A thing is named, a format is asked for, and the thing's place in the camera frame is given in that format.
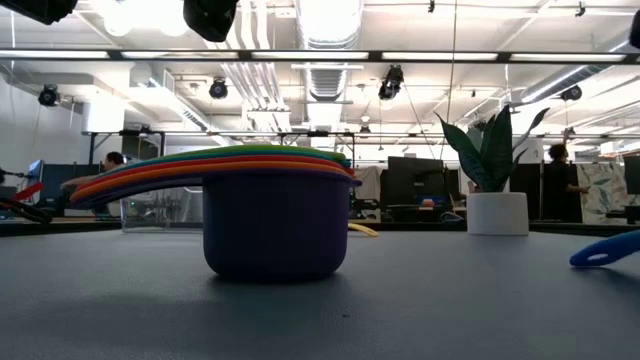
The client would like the silver ceiling air duct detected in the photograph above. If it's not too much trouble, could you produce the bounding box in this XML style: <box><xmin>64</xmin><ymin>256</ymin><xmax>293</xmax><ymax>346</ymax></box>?
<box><xmin>294</xmin><ymin>0</ymin><xmax>365</xmax><ymax>126</ymax></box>

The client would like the yellow measuring cup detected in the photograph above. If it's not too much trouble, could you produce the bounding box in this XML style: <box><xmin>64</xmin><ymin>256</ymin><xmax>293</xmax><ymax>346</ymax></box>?
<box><xmin>348</xmin><ymin>222</ymin><xmax>380</xmax><ymax>238</ymax></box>

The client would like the person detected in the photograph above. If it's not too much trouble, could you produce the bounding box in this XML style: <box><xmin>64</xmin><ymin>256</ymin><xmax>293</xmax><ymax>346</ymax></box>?
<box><xmin>547</xmin><ymin>127</ymin><xmax>591</xmax><ymax>224</ymax></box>
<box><xmin>59</xmin><ymin>151</ymin><xmax>126</xmax><ymax>219</ymax></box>

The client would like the green plant in white pot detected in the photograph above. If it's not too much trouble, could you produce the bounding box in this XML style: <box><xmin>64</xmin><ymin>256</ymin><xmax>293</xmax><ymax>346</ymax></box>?
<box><xmin>433</xmin><ymin>103</ymin><xmax>551</xmax><ymax>237</ymax></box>

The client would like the black aluminium rig frame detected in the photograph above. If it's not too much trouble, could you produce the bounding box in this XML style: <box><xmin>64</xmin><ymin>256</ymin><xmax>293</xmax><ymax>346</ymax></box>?
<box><xmin>0</xmin><ymin>218</ymin><xmax>640</xmax><ymax>234</ymax></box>

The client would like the purple measuring cup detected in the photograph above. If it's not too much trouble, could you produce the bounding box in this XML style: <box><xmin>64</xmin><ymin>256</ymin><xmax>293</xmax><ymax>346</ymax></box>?
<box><xmin>72</xmin><ymin>167</ymin><xmax>362</xmax><ymax>284</ymax></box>

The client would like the teal measuring cup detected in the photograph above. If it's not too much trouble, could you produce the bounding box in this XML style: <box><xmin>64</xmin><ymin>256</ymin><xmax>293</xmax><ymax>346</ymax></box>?
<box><xmin>99</xmin><ymin>148</ymin><xmax>353</xmax><ymax>179</ymax></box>

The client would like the blue measuring cup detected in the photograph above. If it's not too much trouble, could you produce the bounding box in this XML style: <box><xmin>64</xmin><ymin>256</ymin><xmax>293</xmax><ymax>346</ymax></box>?
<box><xmin>568</xmin><ymin>228</ymin><xmax>640</xmax><ymax>268</ymax></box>

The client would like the floral patterned cloth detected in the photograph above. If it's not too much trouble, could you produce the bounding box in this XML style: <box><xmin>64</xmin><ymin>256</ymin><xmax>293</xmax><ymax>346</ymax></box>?
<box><xmin>576</xmin><ymin>162</ymin><xmax>627</xmax><ymax>225</ymax></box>

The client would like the red measuring cup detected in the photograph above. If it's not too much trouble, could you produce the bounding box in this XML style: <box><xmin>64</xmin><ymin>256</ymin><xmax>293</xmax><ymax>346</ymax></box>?
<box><xmin>79</xmin><ymin>154</ymin><xmax>355</xmax><ymax>194</ymax></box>

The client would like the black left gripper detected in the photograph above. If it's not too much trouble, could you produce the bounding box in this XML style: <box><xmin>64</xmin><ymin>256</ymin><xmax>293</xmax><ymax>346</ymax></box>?
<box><xmin>182</xmin><ymin>0</ymin><xmax>240</xmax><ymax>44</ymax></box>

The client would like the black ceiling spotlight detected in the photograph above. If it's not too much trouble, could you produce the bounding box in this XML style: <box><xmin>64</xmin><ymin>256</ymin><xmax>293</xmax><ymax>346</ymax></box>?
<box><xmin>559</xmin><ymin>84</ymin><xmax>584</xmax><ymax>103</ymax></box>
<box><xmin>38</xmin><ymin>84</ymin><xmax>60</xmax><ymax>108</ymax></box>
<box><xmin>377</xmin><ymin>64</ymin><xmax>405</xmax><ymax>101</ymax></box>
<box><xmin>208</xmin><ymin>78</ymin><xmax>230</xmax><ymax>100</ymax></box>

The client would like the black monitor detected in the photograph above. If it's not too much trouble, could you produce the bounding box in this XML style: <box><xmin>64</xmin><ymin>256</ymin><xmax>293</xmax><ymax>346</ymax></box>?
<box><xmin>623</xmin><ymin>154</ymin><xmax>640</xmax><ymax>196</ymax></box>
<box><xmin>387</xmin><ymin>155</ymin><xmax>447</xmax><ymax>207</ymax></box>

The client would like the clear plastic basket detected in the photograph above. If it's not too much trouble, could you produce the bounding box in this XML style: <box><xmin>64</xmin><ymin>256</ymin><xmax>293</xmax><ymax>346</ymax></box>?
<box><xmin>119</xmin><ymin>185</ymin><xmax>206</xmax><ymax>234</ymax></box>

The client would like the black and red device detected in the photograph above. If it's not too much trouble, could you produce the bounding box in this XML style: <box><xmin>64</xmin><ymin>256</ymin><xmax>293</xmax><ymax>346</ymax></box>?
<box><xmin>0</xmin><ymin>167</ymin><xmax>54</xmax><ymax>225</ymax></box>

